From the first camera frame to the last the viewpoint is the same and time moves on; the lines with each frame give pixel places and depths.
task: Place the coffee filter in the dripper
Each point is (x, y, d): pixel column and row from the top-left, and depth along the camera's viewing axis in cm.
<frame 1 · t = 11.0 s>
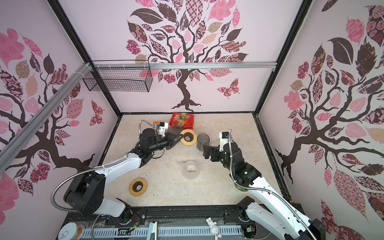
left hand: (184, 138, 79), fingers closed
right hand: (210, 144, 75), fingers open
wooden dripper ring stand: (188, 143, 80), point 21 cm above the table
wooden ring stand: (137, 187, 85), on the table
frosted white glass pitcher: (190, 171, 91), on the table
red snack bag: (185, 119, 113), point 5 cm above the table

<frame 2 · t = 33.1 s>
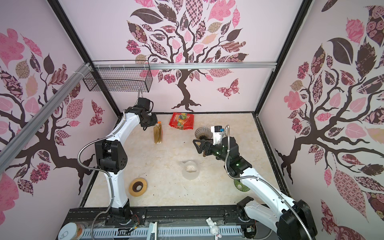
left hand: (154, 123, 95), fingers closed
right hand: (199, 139, 74), fingers open
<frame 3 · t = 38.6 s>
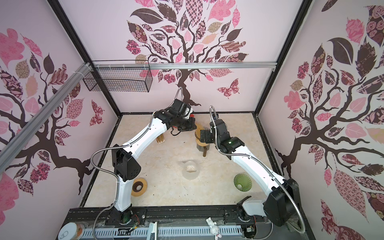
left hand: (195, 128, 83), fingers closed
right hand: (209, 129, 81), fingers open
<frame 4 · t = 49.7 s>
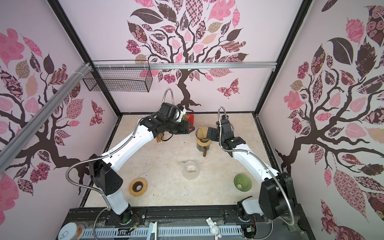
left hand: (190, 130, 78), fingers open
right hand: (215, 129, 85), fingers open
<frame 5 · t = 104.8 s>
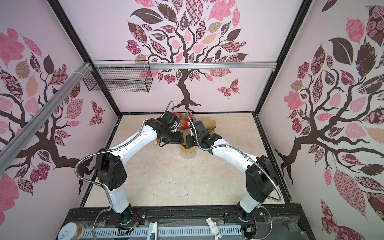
left hand: (178, 142, 85), fingers open
right hand: (188, 136, 85), fingers closed
wooden ring stand: (190, 150, 90), point 9 cm above the table
